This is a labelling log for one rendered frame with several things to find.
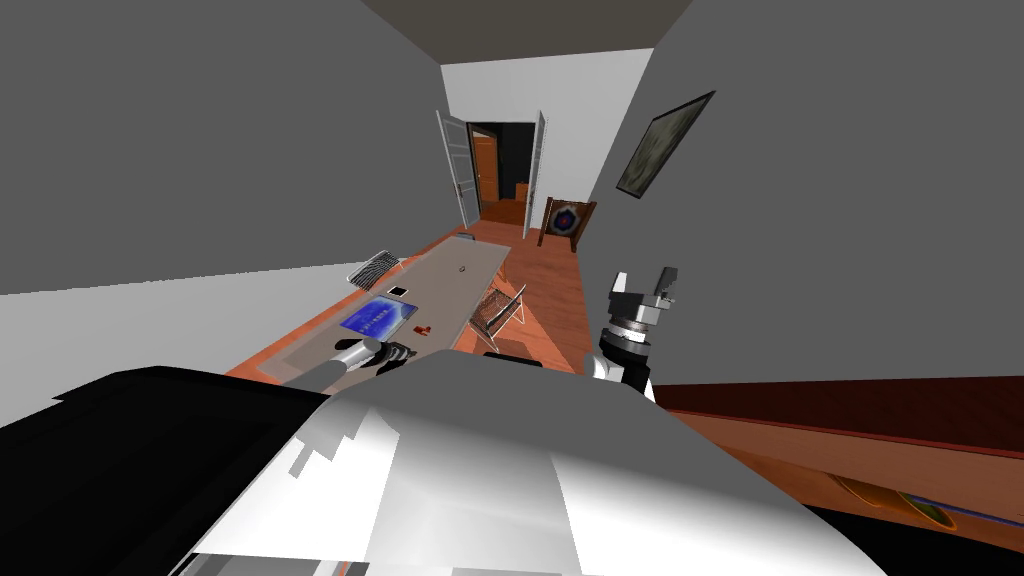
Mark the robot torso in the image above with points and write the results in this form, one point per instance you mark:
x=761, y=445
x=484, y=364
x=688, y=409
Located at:
x=496, y=464

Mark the brown framed target picture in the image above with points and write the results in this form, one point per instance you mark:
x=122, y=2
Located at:
x=566, y=220

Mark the long grey table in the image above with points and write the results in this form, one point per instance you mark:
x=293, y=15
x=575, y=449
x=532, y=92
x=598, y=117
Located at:
x=456, y=292

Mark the brown wooden door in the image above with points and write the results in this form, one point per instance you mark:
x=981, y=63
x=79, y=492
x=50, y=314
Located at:
x=485, y=176

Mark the small white black square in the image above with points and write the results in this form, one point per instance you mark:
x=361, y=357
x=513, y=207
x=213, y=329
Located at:
x=398, y=291

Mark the white door leaf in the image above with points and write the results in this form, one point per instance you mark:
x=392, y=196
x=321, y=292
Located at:
x=534, y=172
x=459, y=172

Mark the blue book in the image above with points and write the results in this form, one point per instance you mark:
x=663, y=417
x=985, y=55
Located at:
x=378, y=317

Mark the small red object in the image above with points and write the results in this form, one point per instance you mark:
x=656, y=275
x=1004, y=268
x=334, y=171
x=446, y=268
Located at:
x=422, y=329

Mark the dark framed wall picture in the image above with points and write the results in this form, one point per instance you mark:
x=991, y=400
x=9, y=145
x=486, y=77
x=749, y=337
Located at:
x=664, y=144

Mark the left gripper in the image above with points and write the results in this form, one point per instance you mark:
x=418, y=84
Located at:
x=402, y=357

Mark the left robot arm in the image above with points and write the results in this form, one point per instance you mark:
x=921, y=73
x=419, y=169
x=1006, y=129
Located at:
x=144, y=456

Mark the brown wooden cabinet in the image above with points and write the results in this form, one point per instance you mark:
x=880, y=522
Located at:
x=848, y=464

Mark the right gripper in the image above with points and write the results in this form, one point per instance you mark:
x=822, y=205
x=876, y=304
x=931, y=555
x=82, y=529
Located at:
x=632, y=307

